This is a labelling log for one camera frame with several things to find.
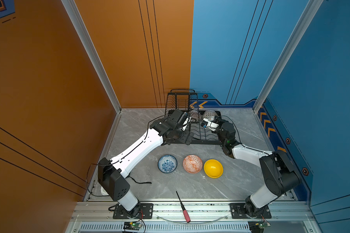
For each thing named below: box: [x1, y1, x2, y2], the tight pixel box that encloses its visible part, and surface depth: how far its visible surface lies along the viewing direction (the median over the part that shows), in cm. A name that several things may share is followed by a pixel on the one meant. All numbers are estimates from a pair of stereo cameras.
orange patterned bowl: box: [182, 154, 203, 174], surface depth 90 cm
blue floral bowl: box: [157, 154, 178, 174], surface depth 90 cm
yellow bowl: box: [203, 158, 224, 179], surface depth 87 cm
